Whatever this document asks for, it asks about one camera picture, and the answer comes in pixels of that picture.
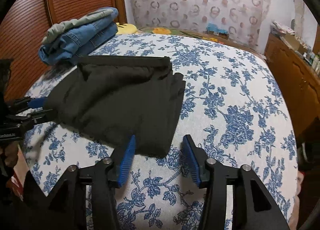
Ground cardboard box on cabinet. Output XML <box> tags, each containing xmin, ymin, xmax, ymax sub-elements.
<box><xmin>281</xmin><ymin>33</ymin><xmax>300</xmax><ymax>51</ymax></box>

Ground yellow plush toy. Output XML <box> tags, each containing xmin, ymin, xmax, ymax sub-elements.
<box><xmin>116</xmin><ymin>22</ymin><xmax>138</xmax><ymax>35</ymax></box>

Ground black pants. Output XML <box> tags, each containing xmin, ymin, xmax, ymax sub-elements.
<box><xmin>44</xmin><ymin>55</ymin><xmax>185</xmax><ymax>157</ymax></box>

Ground pink circle patterned curtain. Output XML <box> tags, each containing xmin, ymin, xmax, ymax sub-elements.
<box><xmin>131</xmin><ymin>0</ymin><xmax>271</xmax><ymax>49</ymax></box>

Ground cardboard box with blue cloth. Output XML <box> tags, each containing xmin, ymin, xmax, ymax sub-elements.
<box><xmin>207</xmin><ymin>23</ymin><xmax>229</xmax><ymax>40</ymax></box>

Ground colourful floral blanket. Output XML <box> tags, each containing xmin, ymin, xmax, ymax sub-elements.
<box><xmin>138</xmin><ymin>27</ymin><xmax>267</xmax><ymax>60</ymax></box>

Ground wooden sideboard cabinet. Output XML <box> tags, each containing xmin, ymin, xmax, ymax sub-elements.
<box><xmin>264</xmin><ymin>33</ymin><xmax>319</xmax><ymax>136</ymax></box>

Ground person's left hand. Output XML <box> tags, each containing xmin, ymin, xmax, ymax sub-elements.
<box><xmin>4</xmin><ymin>141</ymin><xmax>22</xmax><ymax>168</ymax></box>

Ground brown louvered wardrobe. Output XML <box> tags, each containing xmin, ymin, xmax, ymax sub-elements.
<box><xmin>1</xmin><ymin>0</ymin><xmax>127</xmax><ymax>101</ymax></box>

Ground folded floral cloth pile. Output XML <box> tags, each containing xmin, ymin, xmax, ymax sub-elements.
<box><xmin>271</xmin><ymin>20</ymin><xmax>296</xmax><ymax>35</ymax></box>

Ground beige side curtain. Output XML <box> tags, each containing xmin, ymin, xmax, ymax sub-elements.
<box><xmin>293</xmin><ymin>0</ymin><xmax>305</xmax><ymax>38</ymax></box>

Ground blue denim jeans stack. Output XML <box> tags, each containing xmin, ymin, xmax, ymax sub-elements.
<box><xmin>38</xmin><ymin>13</ymin><xmax>118</xmax><ymax>66</ymax></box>

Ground grey folded garment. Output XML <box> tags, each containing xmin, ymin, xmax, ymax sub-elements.
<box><xmin>42</xmin><ymin>7</ymin><xmax>118</xmax><ymax>45</ymax></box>

